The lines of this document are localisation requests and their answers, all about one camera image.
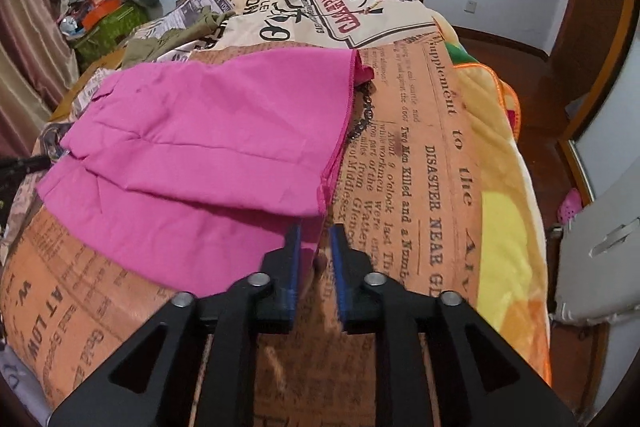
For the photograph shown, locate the orange box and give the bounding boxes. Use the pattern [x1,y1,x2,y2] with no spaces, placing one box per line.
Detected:
[80,0,123,30]

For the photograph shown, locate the green patterned box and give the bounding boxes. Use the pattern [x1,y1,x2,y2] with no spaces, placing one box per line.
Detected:
[74,0,151,68]

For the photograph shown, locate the olive green garment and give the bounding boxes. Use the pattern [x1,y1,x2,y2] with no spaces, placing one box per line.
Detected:
[121,6,236,70]

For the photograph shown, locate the wooden door frame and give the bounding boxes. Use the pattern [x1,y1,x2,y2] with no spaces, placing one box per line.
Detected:
[547,0,636,202]

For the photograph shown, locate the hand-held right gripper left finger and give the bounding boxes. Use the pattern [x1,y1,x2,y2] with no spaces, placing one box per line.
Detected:
[47,222,303,427]

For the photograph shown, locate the newspaper print blanket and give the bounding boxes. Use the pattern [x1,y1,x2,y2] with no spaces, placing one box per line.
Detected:
[0,0,501,427]

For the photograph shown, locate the black beaded cord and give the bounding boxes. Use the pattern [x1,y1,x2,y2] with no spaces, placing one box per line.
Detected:
[350,79,376,142]

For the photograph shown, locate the white plastic panel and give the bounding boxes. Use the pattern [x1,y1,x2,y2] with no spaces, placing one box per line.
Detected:
[547,187,640,323]

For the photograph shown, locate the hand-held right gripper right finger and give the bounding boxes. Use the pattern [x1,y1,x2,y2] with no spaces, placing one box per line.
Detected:
[329,223,577,427]

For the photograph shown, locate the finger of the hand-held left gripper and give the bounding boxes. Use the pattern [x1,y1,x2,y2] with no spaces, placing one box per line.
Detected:
[0,155,71,175]

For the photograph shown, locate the colourful orange quilt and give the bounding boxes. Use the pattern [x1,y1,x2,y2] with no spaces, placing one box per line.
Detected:
[435,14,553,388]

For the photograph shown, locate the pink pants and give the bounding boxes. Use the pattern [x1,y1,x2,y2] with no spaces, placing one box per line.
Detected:
[36,48,375,300]

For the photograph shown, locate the pink shoe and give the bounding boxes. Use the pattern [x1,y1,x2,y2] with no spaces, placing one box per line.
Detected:
[559,189,583,220]

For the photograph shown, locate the striped pink curtain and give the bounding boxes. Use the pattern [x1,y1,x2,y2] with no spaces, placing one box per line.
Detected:
[0,0,81,158]

